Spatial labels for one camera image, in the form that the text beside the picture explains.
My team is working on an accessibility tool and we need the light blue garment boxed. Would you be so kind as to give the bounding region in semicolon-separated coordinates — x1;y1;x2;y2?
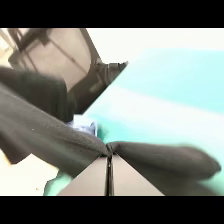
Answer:
65;114;100;138

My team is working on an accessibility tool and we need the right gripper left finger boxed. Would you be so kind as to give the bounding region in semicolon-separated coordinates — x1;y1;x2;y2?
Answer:
57;155;110;197

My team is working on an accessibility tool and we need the dark grey T-shirt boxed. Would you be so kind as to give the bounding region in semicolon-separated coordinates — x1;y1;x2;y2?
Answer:
0;65;223;197

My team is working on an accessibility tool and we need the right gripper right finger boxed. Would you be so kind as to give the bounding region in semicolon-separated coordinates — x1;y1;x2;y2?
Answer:
109;154;165;197

